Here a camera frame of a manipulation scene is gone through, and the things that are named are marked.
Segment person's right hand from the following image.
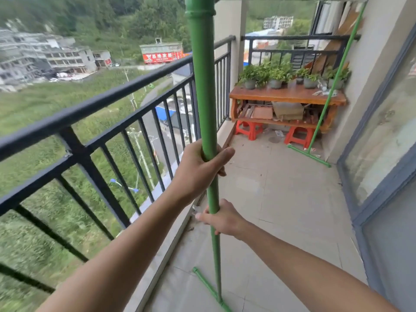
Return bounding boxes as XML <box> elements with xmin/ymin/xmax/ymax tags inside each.
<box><xmin>195</xmin><ymin>199</ymin><xmax>249</xmax><ymax>239</ymax></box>

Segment grey concrete buildings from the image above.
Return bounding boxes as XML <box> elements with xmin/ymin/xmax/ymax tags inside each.
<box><xmin>0</xmin><ymin>27</ymin><xmax>112</xmax><ymax>92</ymax></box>

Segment grey framed glass door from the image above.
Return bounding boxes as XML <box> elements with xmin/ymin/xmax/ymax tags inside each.
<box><xmin>336</xmin><ymin>29</ymin><xmax>416</xmax><ymax>312</ymax></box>

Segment thin green pole with foot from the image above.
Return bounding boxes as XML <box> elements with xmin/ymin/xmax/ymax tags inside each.
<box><xmin>287</xmin><ymin>1</ymin><xmax>368</xmax><ymax>168</ymax></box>

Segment distant unfinished grey building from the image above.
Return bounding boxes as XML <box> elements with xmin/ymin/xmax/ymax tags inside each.
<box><xmin>263</xmin><ymin>15</ymin><xmax>294</xmax><ymax>30</ymax></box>

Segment leaning wooden planks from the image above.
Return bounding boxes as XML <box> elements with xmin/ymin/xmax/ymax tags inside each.
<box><xmin>307</xmin><ymin>9</ymin><xmax>362</xmax><ymax>74</ymax></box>

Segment building with red sign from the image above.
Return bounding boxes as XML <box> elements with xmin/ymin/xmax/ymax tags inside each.
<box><xmin>139</xmin><ymin>42</ymin><xmax>186</xmax><ymax>65</ymax></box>

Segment brown cardboard box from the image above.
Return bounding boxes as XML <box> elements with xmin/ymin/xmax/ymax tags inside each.
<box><xmin>272</xmin><ymin>101</ymin><xmax>305</xmax><ymax>121</ymax></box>

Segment brown wooden table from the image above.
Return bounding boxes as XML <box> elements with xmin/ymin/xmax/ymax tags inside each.
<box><xmin>229</xmin><ymin>82</ymin><xmax>348</xmax><ymax>132</ymax></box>

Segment red plastic stool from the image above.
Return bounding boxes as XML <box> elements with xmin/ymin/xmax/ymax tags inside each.
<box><xmin>284</xmin><ymin>126</ymin><xmax>314</xmax><ymax>150</ymax></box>
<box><xmin>235</xmin><ymin>120</ymin><xmax>264</xmax><ymax>141</ymax></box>

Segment person's right forearm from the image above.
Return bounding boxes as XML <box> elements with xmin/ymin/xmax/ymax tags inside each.
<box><xmin>240</xmin><ymin>220</ymin><xmax>402</xmax><ymax>312</ymax></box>

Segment thick green pole with foot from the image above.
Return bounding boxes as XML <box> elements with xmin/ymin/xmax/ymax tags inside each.
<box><xmin>185</xmin><ymin>0</ymin><xmax>232</xmax><ymax>312</ymax></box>

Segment long black balcony railing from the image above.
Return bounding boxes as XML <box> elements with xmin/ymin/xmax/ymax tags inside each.
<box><xmin>0</xmin><ymin>35</ymin><xmax>236</xmax><ymax>295</ymax></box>

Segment short black balcony railing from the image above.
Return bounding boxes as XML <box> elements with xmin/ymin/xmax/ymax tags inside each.
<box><xmin>241</xmin><ymin>34</ymin><xmax>361</xmax><ymax>82</ymax></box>

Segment person's left hand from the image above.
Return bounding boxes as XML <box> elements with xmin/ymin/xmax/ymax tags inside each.
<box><xmin>169</xmin><ymin>140</ymin><xmax>235</xmax><ymax>205</ymax></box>

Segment reddish flat board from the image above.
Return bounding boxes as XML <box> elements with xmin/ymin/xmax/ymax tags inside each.
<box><xmin>252</xmin><ymin>106</ymin><xmax>274</xmax><ymax>120</ymax></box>

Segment person's left forearm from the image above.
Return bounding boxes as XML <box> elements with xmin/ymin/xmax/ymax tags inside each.
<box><xmin>36</xmin><ymin>186</ymin><xmax>196</xmax><ymax>312</ymax></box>

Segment potted green plant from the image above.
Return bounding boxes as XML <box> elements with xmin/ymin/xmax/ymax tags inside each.
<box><xmin>304</xmin><ymin>73</ymin><xmax>322</xmax><ymax>89</ymax></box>
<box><xmin>238</xmin><ymin>64</ymin><xmax>270</xmax><ymax>90</ymax></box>
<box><xmin>294</xmin><ymin>67</ymin><xmax>310</xmax><ymax>85</ymax></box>
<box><xmin>323</xmin><ymin>66</ymin><xmax>351</xmax><ymax>91</ymax></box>
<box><xmin>268</xmin><ymin>62</ymin><xmax>294</xmax><ymax>89</ymax></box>

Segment blue roof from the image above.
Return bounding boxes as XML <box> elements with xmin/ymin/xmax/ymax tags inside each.
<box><xmin>155</xmin><ymin>106</ymin><xmax>177</xmax><ymax>122</ymax></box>

